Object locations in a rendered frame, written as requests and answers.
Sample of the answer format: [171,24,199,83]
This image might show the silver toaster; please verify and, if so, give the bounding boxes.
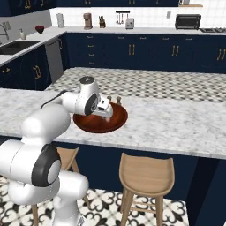
[124,17,136,31]

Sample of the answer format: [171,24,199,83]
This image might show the wooden knife block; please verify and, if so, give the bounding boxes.
[98,15,107,29]

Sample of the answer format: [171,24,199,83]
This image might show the white paper towel roll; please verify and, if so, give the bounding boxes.
[56,12,65,29]

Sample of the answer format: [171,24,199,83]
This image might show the dark blue island cabinet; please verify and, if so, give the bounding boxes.
[0,135,226,226]

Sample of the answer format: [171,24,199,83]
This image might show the brown coffee machine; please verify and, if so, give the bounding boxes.
[82,12,94,31]

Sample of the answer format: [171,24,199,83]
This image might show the grey dishwasher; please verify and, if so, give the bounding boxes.
[44,38,64,84]

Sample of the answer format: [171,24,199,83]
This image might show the dark blue sink cupboards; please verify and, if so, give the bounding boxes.
[0,44,53,92]

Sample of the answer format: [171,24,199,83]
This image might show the round brown wooden bowl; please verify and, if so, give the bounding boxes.
[72,101,129,134]

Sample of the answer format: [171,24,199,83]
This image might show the light wooden bar stool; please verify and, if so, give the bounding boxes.
[30,146,92,226]
[118,152,176,226]

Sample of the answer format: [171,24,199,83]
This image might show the rail with hanging tools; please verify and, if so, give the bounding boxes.
[115,10,131,26]

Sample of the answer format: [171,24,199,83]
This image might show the black hob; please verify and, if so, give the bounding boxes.
[200,26,226,34]

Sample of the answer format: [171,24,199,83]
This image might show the wooden wall shelf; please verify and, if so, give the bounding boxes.
[178,0,204,8]

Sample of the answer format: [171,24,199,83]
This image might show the black toaster oven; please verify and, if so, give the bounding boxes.
[174,13,202,31]

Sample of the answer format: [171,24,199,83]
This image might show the dark blue lower cupboards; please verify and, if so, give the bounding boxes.
[60,32,226,75]

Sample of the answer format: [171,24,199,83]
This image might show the dark red bowl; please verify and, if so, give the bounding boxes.
[34,25,46,34]

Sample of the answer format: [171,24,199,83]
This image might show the dark blue upper cupboards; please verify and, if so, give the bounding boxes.
[0,0,180,18]

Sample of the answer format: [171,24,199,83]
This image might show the silver tap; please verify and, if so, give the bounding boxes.
[0,23,11,41]

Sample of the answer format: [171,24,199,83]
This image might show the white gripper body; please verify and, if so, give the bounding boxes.
[101,103,115,122]

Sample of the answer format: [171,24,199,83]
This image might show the dark sink basin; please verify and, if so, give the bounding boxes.
[0,40,41,56]

